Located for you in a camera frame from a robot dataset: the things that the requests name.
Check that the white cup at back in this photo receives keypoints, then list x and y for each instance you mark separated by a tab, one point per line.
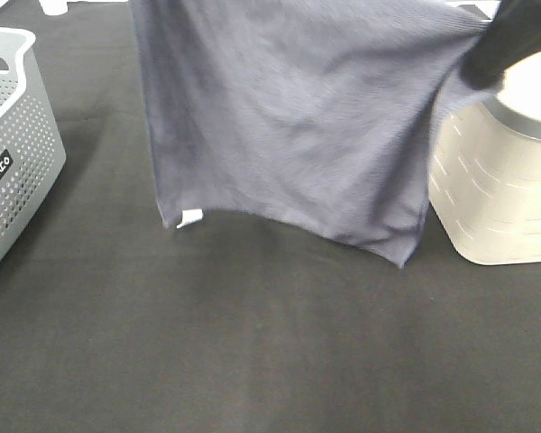
54	7

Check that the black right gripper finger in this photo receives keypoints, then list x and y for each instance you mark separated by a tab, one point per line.
513	35

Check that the grey perforated laundry basket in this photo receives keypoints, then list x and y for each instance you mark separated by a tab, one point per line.
32	154

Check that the black table cloth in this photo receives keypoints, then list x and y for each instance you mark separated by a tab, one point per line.
111	323

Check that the blue-grey microfibre towel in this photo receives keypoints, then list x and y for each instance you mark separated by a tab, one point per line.
317	114

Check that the white lidded storage basket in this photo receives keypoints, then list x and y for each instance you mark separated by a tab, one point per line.
485	177

